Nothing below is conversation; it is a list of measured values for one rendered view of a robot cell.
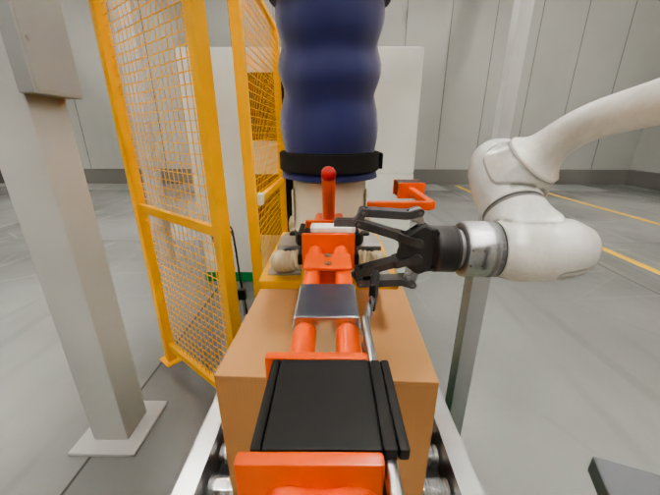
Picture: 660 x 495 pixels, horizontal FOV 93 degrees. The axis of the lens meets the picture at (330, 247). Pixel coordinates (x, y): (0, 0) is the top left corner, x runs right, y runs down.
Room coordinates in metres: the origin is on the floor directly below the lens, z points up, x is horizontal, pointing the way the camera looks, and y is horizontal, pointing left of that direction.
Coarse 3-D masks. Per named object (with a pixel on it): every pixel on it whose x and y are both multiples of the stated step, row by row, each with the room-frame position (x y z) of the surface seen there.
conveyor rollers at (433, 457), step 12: (432, 444) 0.63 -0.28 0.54; (432, 456) 0.60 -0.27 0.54; (216, 480) 0.53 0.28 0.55; (228, 480) 0.53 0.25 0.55; (432, 480) 0.53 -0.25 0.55; (444, 480) 0.53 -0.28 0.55; (216, 492) 0.51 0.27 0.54; (228, 492) 0.51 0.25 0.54; (432, 492) 0.51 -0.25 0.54; (444, 492) 0.51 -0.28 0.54
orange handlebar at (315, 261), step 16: (416, 192) 0.91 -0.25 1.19; (432, 208) 0.79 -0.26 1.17; (320, 256) 0.40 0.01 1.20; (336, 256) 0.40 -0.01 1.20; (304, 272) 0.37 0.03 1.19; (320, 272) 0.38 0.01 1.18; (336, 272) 0.37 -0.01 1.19; (304, 336) 0.23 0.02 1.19; (336, 336) 0.24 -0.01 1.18; (352, 336) 0.23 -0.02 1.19; (304, 352) 0.21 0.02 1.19; (336, 352) 0.22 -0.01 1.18; (352, 352) 0.21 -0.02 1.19
